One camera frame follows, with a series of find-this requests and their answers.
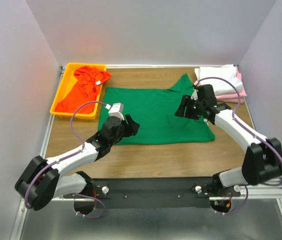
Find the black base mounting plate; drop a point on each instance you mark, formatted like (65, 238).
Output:
(159, 192)

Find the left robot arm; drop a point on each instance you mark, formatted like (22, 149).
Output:
(40, 181)

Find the yellow plastic bin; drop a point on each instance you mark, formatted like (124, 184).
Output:
(66, 84)

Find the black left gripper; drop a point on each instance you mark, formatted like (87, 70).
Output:
(131, 128)

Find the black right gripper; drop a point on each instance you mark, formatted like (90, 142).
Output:
(186, 101)

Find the aluminium frame rail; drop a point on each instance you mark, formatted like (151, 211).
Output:
(271, 190)

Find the green t shirt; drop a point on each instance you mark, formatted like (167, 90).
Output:
(153, 109)

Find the white folded t shirt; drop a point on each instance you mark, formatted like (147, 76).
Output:
(227, 72)

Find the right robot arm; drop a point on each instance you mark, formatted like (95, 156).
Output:
(263, 156)

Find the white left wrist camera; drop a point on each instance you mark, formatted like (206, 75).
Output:
(117, 111)

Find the orange t shirt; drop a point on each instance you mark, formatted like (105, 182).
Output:
(85, 90)

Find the pink folded t shirt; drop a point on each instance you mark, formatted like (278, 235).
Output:
(232, 97)

